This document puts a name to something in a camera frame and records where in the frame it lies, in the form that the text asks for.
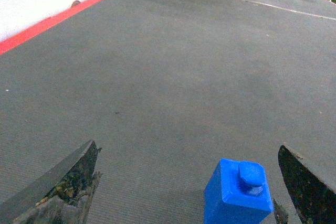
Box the blue plastic block part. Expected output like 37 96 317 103
203 158 274 224

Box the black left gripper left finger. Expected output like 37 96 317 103
1 140 102 223

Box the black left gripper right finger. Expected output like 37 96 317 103
278 144 335 223

